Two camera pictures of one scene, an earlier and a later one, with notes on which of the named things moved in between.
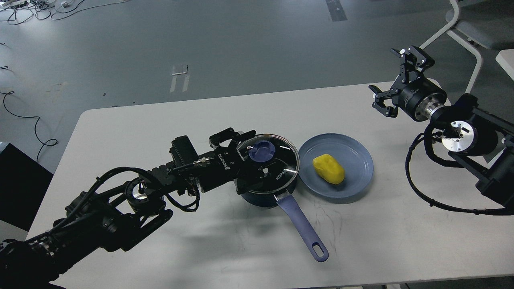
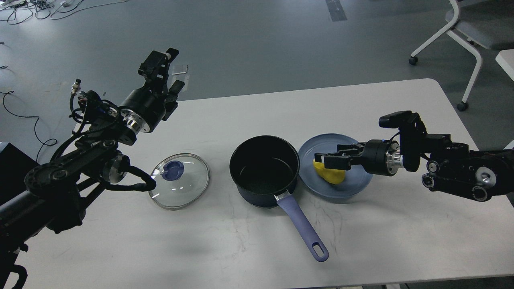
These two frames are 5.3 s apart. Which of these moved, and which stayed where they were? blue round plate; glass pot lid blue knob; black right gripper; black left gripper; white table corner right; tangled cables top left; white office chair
Moved: glass pot lid blue knob; black right gripper; black left gripper
Stayed: tangled cables top left; white office chair; white table corner right; blue round plate
